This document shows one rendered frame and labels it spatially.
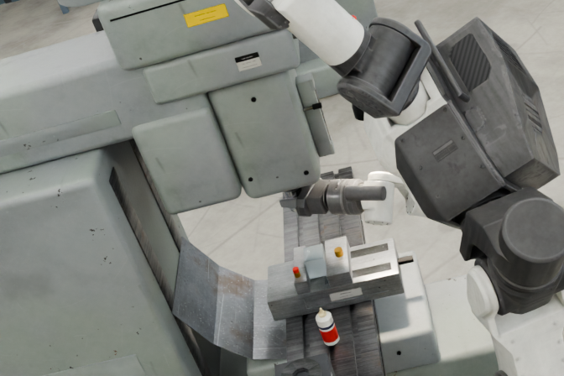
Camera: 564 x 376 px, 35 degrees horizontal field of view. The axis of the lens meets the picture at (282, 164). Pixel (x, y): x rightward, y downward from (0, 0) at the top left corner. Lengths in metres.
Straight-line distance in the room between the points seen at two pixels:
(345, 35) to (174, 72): 0.55
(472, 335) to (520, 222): 1.02
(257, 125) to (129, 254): 0.42
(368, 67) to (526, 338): 0.59
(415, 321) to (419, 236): 1.67
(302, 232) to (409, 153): 1.05
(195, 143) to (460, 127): 0.66
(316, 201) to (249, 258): 2.06
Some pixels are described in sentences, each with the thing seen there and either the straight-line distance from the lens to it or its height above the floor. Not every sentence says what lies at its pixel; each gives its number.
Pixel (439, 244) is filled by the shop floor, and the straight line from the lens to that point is 3.93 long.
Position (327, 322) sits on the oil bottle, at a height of 1.01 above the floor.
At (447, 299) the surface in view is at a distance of 2.58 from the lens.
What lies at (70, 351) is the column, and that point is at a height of 1.11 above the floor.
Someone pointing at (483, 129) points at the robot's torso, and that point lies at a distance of 1.63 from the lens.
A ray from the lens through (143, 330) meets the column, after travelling 2.22.
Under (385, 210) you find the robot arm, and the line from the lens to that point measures 2.10.
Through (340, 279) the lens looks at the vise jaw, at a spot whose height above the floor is 1.02.
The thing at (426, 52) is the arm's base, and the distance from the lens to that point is 1.61.
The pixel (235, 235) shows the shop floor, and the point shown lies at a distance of 4.38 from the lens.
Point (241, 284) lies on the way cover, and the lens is 2.56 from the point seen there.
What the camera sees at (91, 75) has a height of 1.74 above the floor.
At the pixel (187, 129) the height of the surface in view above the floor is 1.56.
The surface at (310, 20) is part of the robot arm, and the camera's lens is 1.46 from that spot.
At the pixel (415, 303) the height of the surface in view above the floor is 0.85.
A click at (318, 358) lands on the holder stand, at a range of 1.95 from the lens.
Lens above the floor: 2.46
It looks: 31 degrees down
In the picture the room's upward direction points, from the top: 19 degrees counter-clockwise
